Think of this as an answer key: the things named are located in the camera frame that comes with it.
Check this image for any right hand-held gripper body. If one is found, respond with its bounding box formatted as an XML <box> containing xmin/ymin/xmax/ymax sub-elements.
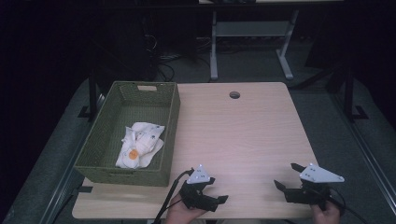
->
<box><xmin>283</xmin><ymin>162</ymin><xmax>346</xmax><ymax>209</ymax></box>

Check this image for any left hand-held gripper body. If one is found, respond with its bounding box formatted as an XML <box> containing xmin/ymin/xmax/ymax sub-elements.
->
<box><xmin>178</xmin><ymin>163</ymin><xmax>221</xmax><ymax>213</ymax></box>

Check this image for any white patterned cloth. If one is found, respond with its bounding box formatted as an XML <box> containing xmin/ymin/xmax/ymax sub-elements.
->
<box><xmin>115</xmin><ymin>121</ymin><xmax>166</xmax><ymax>170</ymax></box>

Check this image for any green woven basket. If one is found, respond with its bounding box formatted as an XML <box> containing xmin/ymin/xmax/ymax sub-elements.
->
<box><xmin>74</xmin><ymin>80</ymin><xmax>182</xmax><ymax>188</ymax></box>

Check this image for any person's left hand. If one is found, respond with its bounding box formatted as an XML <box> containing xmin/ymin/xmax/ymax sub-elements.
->
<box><xmin>163</xmin><ymin>193</ymin><xmax>207</xmax><ymax>224</ymax></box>

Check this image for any person's right hand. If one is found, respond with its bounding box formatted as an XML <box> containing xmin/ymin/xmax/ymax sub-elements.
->
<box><xmin>310</xmin><ymin>201</ymin><xmax>342</xmax><ymax>224</ymax></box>

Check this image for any black metal stand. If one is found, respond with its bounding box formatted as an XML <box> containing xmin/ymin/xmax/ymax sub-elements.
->
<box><xmin>342</xmin><ymin>63</ymin><xmax>370</xmax><ymax>123</ymax></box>
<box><xmin>78</xmin><ymin>66</ymin><xmax>102</xmax><ymax>123</ymax></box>

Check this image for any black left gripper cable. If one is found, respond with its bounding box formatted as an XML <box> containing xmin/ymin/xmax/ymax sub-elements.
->
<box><xmin>151</xmin><ymin>167</ymin><xmax>195</xmax><ymax>224</ymax></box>

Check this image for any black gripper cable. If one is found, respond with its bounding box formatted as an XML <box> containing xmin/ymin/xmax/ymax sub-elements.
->
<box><xmin>326</xmin><ymin>186</ymin><xmax>372</xmax><ymax>224</ymax></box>
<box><xmin>151</xmin><ymin>167</ymin><xmax>195</xmax><ymax>224</ymax></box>

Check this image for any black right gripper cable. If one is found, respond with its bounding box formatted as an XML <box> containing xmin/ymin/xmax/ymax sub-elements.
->
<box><xmin>326</xmin><ymin>186</ymin><xmax>372</xmax><ymax>224</ymax></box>

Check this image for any tangle of floor cables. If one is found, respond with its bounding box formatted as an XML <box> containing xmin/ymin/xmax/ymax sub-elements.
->
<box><xmin>141</xmin><ymin>32</ymin><xmax>213</xmax><ymax>82</ymax></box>

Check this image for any white metal desk frame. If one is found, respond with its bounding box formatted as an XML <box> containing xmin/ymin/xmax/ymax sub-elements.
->
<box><xmin>209</xmin><ymin>8</ymin><xmax>301</xmax><ymax>81</ymax></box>

